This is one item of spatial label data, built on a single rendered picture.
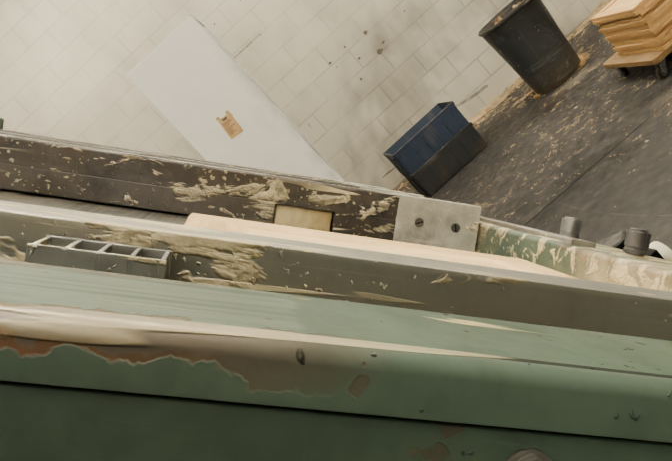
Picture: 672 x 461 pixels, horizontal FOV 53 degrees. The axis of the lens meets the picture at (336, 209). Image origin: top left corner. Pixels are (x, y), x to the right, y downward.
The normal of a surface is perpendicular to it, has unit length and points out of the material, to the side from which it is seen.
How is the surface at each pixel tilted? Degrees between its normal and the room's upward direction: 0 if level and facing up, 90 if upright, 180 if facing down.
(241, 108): 90
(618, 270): 39
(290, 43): 90
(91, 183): 90
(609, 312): 90
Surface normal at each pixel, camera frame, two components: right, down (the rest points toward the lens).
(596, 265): -0.98, -0.14
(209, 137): 0.06, 0.17
